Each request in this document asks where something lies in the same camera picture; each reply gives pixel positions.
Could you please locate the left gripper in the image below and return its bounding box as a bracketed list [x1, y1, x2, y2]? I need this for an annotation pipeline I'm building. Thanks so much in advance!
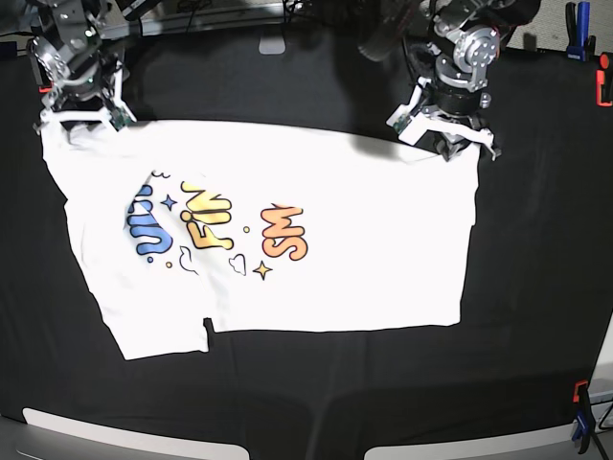
[386, 77, 502, 161]

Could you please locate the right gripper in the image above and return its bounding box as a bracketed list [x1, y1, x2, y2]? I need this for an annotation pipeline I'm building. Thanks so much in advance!
[33, 59, 137, 136]

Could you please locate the white printed t-shirt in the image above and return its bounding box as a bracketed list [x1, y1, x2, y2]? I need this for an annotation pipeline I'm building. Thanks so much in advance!
[40, 121, 479, 360]

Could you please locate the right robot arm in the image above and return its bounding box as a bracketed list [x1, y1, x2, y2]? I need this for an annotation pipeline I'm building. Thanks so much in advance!
[27, 1, 137, 133]

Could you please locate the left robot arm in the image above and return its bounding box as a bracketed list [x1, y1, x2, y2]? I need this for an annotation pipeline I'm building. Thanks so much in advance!
[386, 1, 541, 161]

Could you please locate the red black clamp far left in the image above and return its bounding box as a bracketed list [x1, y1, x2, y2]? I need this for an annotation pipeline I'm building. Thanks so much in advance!
[26, 38, 53, 94]

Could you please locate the red black clamp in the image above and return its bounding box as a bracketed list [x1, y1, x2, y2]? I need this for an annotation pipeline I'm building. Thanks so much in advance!
[596, 53, 612, 107]
[26, 38, 53, 94]

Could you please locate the blue clamp far right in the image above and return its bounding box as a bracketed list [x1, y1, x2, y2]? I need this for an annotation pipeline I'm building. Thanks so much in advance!
[565, 1, 596, 62]

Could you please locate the red black clamp far right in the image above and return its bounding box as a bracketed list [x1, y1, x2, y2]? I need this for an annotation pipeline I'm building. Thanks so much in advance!
[596, 53, 612, 107]

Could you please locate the black table cloth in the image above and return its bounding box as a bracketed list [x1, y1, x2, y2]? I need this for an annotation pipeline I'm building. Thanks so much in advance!
[1, 50, 612, 459]

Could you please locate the red blue clamp near right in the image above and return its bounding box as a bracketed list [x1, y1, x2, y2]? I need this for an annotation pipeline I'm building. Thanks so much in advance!
[572, 379, 594, 455]

